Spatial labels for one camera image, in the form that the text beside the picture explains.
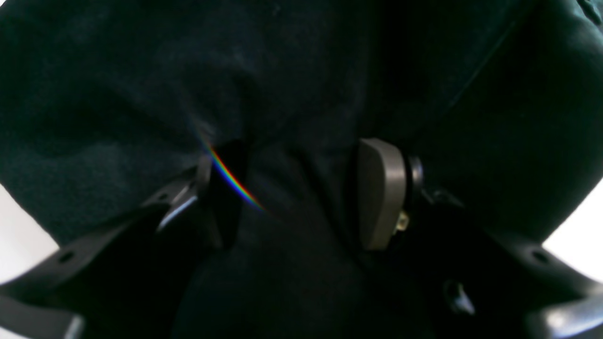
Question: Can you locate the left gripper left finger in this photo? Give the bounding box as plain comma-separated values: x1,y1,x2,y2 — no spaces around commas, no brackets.
1,141,248,339

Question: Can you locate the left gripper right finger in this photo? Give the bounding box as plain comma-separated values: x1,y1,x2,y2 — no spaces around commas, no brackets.
356,138,602,339

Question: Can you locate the black T-shirt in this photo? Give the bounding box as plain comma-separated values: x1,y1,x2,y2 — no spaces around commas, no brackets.
1,0,602,339

